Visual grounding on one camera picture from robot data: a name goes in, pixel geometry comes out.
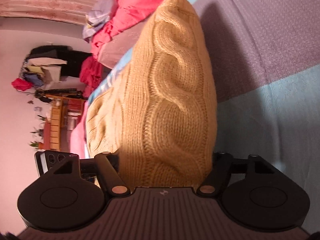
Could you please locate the red bed cover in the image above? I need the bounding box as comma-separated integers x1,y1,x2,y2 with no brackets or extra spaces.
91,0,163,60

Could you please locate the pile of clothes on rack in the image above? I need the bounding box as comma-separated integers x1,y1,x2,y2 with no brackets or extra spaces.
11,45,91,91

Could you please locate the light blue crumpled cloth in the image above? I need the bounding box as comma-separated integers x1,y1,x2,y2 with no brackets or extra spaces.
82,0,118,43

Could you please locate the red cloth at bedside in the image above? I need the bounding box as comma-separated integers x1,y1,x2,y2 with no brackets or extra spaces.
79,56,104,98

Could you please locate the black phone with cameras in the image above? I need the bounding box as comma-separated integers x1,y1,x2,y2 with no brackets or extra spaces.
34,150,97,183

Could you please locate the yellow cable-knit sweater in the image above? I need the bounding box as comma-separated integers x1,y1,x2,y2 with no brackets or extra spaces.
86,0,217,188

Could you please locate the wooden shelf unit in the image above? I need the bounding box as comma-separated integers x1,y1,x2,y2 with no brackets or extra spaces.
38,95,85,152

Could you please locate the blue grey patterned bedsheet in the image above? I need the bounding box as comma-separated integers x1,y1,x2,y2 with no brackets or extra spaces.
89,0,319,231

